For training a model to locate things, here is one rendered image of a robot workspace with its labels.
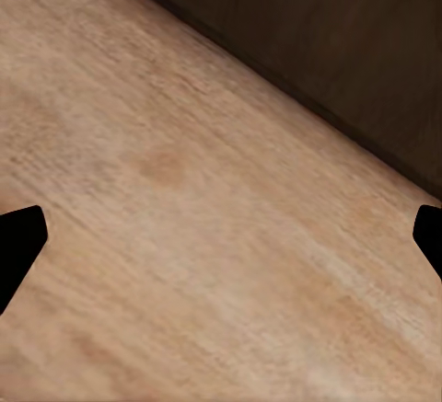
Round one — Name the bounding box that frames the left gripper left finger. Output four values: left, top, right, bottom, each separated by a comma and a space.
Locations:
0, 205, 48, 316

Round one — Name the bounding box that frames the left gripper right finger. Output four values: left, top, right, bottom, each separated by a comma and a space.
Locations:
413, 205, 442, 279

